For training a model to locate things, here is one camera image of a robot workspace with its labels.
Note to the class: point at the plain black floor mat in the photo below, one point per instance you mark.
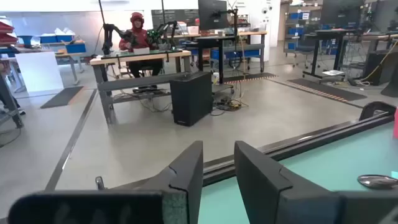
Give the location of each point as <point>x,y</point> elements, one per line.
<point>62,97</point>

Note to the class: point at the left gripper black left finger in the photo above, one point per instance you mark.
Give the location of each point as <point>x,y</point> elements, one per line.
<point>183,186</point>

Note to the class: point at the small shiny metal pin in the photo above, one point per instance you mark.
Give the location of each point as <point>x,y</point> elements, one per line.
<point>99,183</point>

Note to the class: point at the black desk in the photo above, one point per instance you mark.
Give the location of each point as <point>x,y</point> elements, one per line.
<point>220,62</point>
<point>329,32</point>

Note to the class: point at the person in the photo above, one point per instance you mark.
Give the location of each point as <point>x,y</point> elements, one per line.
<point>140,37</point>

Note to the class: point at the white box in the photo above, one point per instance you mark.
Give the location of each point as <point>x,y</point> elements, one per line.
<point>141,50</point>

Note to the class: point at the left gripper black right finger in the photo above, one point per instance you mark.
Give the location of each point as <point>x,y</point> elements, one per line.
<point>264,186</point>

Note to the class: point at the black curved part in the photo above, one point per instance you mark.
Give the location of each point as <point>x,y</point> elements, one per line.
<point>377,107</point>

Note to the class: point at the metal rack with blue bins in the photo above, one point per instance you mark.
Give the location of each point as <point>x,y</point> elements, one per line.
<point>295,31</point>

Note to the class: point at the white board panel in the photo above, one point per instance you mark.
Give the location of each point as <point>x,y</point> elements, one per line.
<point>38,73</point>

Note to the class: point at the black box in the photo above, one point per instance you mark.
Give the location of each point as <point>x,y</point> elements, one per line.
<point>376,68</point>

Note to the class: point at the black table edge rail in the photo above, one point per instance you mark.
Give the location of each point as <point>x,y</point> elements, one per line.
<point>311,140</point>

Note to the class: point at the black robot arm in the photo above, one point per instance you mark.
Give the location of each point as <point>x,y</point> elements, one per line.
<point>107,37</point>

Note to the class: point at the wood-top table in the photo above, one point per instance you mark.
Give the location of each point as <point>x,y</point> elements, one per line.
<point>253,32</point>

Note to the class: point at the red storage tray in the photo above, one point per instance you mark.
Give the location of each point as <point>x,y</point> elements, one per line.
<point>6,27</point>
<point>7,39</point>

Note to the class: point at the wood-top grey workbench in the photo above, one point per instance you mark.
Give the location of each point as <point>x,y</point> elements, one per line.
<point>140,58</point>

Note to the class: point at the large black monitor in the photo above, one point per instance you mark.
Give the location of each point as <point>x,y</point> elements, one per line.
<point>342,12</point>

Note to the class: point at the blue storage bin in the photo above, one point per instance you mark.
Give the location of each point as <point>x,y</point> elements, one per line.
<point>65,38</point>
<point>75,47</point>
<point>48,39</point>

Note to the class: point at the black computer tower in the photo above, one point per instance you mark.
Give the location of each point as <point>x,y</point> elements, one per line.
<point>191,98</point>

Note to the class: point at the striped-edge black floor mat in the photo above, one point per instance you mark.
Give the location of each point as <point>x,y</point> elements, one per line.
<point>248,76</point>
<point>326,88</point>

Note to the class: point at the silver metal spoon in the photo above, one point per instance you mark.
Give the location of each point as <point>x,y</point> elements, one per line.
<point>376,182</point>

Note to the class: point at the white paper sheet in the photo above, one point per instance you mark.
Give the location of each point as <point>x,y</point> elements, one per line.
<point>333,72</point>

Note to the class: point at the pink plastic bin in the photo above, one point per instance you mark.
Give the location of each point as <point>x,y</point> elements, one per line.
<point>396,124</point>

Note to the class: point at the dark wall panel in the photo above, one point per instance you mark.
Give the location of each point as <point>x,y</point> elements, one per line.
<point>174,15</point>

